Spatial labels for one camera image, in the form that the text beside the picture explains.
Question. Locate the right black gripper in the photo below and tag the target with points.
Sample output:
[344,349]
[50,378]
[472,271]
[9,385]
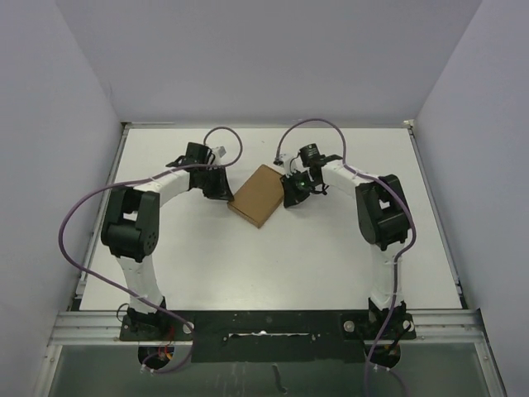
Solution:
[292,196]

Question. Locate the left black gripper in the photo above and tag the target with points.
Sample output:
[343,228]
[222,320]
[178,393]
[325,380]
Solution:
[221,191]

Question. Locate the brown cardboard box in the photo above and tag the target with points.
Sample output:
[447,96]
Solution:
[258,198]

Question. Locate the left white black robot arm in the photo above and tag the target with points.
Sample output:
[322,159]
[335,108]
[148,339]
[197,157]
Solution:
[131,225]

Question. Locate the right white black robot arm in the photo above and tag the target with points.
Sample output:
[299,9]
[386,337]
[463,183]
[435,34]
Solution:
[382,213]

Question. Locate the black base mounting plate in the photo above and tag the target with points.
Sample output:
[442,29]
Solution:
[266,336]

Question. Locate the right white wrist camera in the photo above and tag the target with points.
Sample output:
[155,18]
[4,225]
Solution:
[287,163]

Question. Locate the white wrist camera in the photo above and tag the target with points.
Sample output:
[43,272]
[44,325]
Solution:
[218,152]
[287,163]

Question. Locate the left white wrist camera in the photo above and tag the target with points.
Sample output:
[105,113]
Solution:
[218,152]

